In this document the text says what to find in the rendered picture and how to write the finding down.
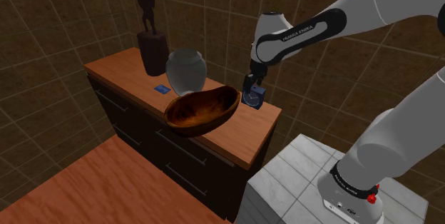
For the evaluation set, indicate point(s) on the blue alarm clock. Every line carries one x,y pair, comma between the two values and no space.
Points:
251,98

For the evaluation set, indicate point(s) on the grey tiled robot stand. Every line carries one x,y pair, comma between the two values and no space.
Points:
285,178

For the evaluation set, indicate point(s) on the brown wooden bowl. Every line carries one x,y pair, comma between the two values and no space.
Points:
201,112

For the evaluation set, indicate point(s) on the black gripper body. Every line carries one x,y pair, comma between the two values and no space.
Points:
258,69

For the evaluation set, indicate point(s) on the small blue card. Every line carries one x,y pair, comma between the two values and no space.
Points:
162,89

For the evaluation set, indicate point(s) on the grey glass vase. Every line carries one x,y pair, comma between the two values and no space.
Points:
186,72

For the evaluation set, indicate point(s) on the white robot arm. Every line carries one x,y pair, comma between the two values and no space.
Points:
389,4

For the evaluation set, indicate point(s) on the dark wood-topped chest of drawers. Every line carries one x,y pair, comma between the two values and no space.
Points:
128,73

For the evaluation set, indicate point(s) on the dark wooden figure statue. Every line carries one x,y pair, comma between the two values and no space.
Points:
152,53

